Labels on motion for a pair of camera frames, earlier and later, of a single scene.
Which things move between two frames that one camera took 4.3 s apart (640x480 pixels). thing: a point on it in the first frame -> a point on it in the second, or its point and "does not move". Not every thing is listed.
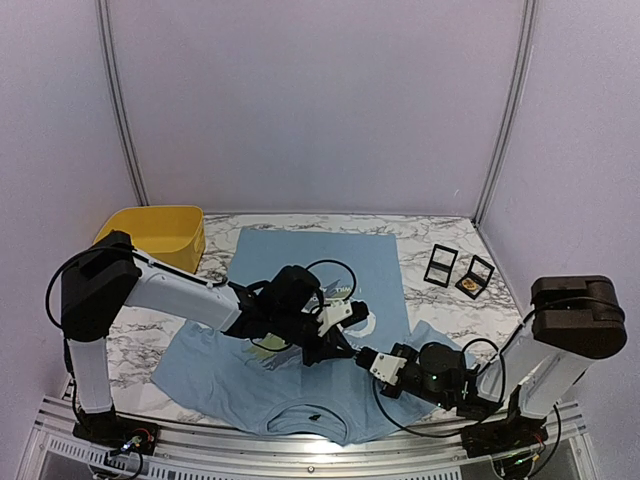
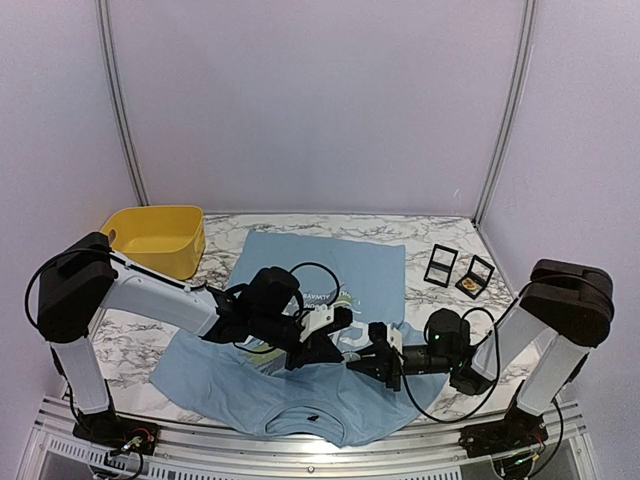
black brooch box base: x=440 y=265 does not move
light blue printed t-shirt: x=329 y=400 does not move
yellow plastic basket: x=174 y=235 does not move
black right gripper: x=401 y=350 -> x=387 y=364
